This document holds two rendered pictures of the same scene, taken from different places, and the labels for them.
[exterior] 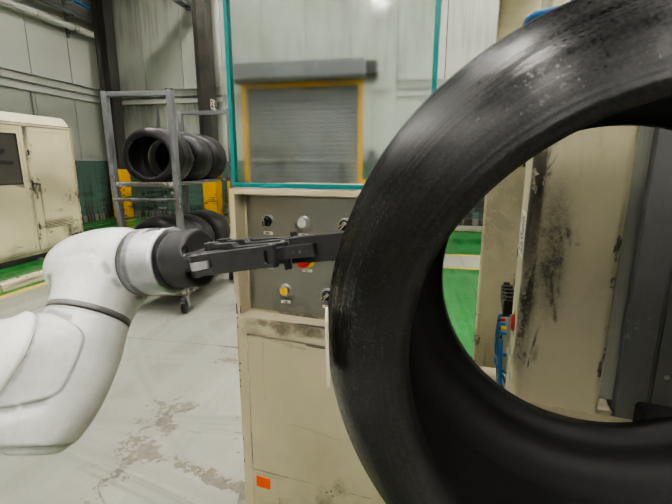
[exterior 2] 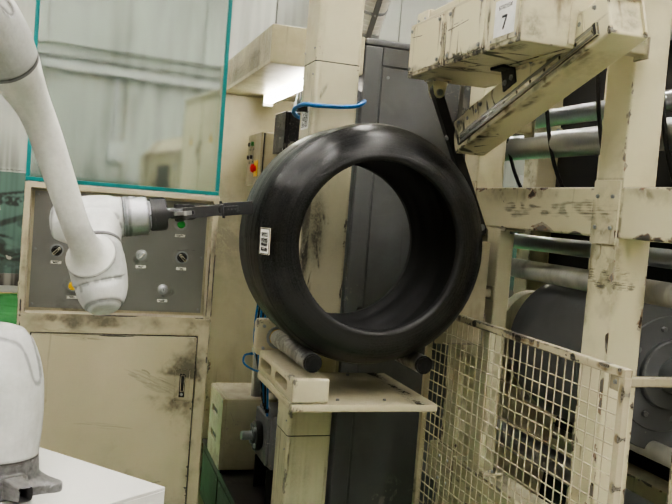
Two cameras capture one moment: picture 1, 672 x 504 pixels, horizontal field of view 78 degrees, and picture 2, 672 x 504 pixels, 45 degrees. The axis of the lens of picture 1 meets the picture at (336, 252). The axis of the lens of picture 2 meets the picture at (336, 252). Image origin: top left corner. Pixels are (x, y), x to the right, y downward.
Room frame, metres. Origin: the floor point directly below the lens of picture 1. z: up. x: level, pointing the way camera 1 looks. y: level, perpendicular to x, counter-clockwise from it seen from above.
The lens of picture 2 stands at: (-1.18, 0.99, 1.26)
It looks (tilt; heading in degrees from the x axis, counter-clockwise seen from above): 3 degrees down; 322
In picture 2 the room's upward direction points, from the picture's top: 5 degrees clockwise
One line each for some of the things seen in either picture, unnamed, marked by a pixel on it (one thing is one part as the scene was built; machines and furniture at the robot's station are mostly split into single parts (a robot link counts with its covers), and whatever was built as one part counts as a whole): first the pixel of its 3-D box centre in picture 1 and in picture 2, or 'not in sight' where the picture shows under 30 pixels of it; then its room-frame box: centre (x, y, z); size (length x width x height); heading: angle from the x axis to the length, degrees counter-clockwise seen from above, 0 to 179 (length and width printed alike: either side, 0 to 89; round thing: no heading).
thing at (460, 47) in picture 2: not in sight; (501, 39); (0.20, -0.54, 1.71); 0.61 x 0.25 x 0.15; 160
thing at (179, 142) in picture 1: (182, 201); not in sight; (4.17, 1.54, 0.96); 1.36 x 0.71 x 1.92; 169
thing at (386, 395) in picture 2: not in sight; (342, 389); (0.42, -0.31, 0.80); 0.37 x 0.36 x 0.02; 70
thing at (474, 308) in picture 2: not in sight; (447, 288); (0.49, -0.74, 1.05); 0.20 x 0.15 x 0.30; 160
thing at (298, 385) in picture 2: not in sight; (291, 374); (0.46, -0.18, 0.83); 0.36 x 0.09 x 0.06; 160
